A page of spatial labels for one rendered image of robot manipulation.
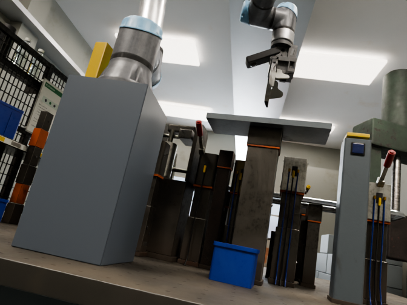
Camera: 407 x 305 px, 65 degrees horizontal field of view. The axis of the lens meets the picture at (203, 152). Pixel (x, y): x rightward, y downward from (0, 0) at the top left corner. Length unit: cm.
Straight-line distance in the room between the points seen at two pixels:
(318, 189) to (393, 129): 354
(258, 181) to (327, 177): 629
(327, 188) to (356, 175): 620
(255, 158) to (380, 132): 285
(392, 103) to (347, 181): 317
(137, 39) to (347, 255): 77
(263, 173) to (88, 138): 49
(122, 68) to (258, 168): 47
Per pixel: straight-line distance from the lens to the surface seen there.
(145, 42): 89
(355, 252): 94
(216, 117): 99
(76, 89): 81
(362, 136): 101
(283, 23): 117
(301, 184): 110
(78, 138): 76
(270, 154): 96
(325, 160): 821
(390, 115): 403
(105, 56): 248
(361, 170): 97
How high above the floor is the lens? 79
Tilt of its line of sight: 15 degrees up
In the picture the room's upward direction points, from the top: 11 degrees clockwise
